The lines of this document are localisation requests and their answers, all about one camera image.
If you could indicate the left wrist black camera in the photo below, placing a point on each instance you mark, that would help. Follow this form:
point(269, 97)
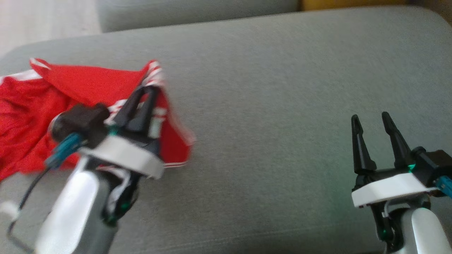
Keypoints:
point(83, 121)

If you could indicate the large grey sofa seat cushion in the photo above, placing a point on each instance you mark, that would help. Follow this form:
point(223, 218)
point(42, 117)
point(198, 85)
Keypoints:
point(265, 106)

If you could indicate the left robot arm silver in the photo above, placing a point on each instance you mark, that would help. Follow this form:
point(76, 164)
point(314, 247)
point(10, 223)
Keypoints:
point(70, 211)

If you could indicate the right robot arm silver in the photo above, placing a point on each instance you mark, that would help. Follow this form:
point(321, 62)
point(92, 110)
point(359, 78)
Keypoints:
point(423, 229)

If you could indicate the red Bulls basketball jersey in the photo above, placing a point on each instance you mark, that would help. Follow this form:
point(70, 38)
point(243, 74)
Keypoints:
point(106, 83)

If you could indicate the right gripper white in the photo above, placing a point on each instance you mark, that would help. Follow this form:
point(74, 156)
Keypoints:
point(388, 188)

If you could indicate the large yellow sofa back cushion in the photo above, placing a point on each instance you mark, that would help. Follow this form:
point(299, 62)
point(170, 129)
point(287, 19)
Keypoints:
point(353, 3)

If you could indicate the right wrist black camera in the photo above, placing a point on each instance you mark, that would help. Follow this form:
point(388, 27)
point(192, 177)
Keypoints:
point(434, 164)

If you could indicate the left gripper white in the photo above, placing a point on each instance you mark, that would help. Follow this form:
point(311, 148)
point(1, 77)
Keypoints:
point(123, 153)

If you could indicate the wrist black camera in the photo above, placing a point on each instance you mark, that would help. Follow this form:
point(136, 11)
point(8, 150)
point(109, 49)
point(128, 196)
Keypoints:
point(434, 164)
point(83, 121)

